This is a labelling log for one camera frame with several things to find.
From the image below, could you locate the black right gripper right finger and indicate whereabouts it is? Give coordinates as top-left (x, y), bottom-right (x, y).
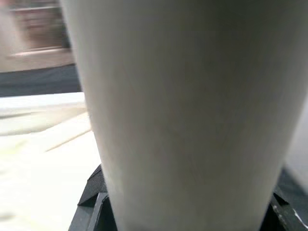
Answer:
top-left (261, 184), bottom-right (308, 231)

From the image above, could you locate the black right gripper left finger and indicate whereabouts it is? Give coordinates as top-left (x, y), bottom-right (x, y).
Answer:
top-left (68, 163), bottom-right (118, 231)

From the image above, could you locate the white plastic table leg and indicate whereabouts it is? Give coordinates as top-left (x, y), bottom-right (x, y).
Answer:
top-left (59, 0), bottom-right (308, 231)

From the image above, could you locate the black tablecloth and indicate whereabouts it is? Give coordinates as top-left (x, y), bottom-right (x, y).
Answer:
top-left (0, 64), bottom-right (308, 217)

